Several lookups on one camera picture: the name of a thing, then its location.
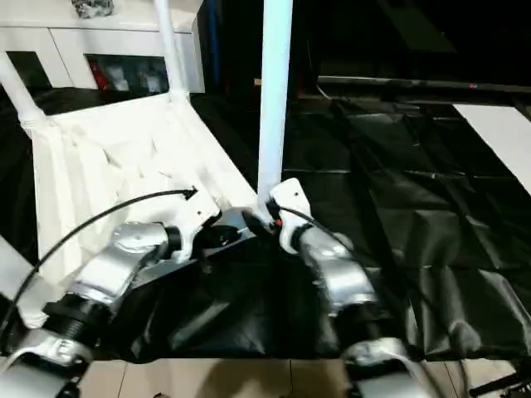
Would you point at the white plastic table top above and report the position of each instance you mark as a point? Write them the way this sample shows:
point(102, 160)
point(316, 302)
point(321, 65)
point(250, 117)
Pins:
point(124, 157)

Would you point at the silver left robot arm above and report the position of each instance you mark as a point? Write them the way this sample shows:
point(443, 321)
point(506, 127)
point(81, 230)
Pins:
point(116, 265)

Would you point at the black plastic mat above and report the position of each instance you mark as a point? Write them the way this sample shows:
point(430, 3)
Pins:
point(269, 315)

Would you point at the red carton behind glass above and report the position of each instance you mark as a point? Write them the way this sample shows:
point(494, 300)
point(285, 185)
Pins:
point(99, 76)

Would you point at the white glass-door cabinet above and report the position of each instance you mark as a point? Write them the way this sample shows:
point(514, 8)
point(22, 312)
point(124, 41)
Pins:
point(124, 37)

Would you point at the white flat board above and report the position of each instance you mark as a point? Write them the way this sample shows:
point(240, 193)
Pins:
point(498, 137)

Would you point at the grey object on cabinet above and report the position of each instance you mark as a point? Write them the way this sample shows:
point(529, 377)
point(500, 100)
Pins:
point(92, 8)

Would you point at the black tripod stand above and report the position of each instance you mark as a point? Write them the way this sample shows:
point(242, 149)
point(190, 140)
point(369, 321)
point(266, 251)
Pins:
point(498, 383)

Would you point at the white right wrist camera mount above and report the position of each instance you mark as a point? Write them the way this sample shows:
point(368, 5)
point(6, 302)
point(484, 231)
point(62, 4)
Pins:
point(290, 199)

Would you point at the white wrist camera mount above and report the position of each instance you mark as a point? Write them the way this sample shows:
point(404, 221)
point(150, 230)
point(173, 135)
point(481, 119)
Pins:
point(199, 219)
point(290, 199)

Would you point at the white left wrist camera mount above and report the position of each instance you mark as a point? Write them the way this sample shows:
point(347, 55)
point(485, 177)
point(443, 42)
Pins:
point(199, 219)

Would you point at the blue vertical post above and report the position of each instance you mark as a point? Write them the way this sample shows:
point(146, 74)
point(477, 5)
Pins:
point(212, 41)

